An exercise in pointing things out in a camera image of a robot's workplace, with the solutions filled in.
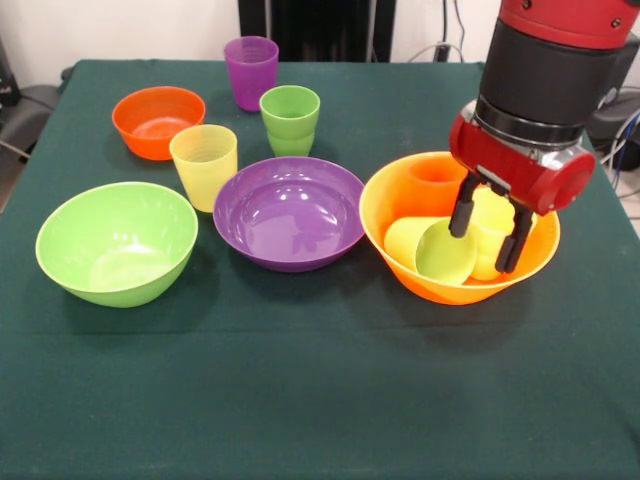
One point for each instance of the large yellow-orange bowl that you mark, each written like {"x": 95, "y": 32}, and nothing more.
{"x": 390, "y": 200}

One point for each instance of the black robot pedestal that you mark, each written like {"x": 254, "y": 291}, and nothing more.
{"x": 325, "y": 25}

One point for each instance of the grey office chair base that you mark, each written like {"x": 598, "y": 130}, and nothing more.
{"x": 30, "y": 110}

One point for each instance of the light green tapered cup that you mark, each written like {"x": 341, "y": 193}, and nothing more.
{"x": 442, "y": 260}

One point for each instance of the orange-red bowl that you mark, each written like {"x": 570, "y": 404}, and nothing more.
{"x": 150, "y": 125}

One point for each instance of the purple cup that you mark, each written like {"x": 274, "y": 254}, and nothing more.
{"x": 250, "y": 80}

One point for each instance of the orange-red cup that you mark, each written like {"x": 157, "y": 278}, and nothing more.
{"x": 432, "y": 190}

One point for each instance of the yellow-orange stepped cup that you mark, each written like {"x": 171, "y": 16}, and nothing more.
{"x": 487, "y": 245}

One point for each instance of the green bowl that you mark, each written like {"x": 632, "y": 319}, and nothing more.
{"x": 115, "y": 240}

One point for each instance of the yellow tapered cup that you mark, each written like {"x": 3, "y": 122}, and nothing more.
{"x": 205, "y": 175}

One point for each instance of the purple bowl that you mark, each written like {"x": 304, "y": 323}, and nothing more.
{"x": 290, "y": 220}

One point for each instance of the dark green tablecloth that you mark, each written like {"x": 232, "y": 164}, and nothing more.
{"x": 320, "y": 375}

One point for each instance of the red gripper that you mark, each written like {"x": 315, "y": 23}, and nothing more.
{"x": 515, "y": 170}

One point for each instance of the green stepped cup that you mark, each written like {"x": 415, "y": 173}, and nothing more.
{"x": 290, "y": 120}

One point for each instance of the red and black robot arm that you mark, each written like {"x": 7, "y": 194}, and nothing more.
{"x": 545, "y": 75}

